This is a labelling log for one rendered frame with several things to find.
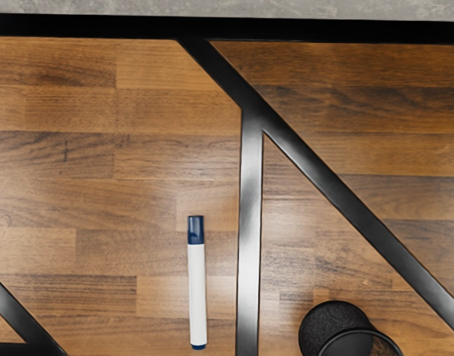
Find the black mesh pen holder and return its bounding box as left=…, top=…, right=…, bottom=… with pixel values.
left=297, top=300, right=404, bottom=356

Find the white marker with blue cap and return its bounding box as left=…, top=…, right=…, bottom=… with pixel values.
left=186, top=214, right=208, bottom=351

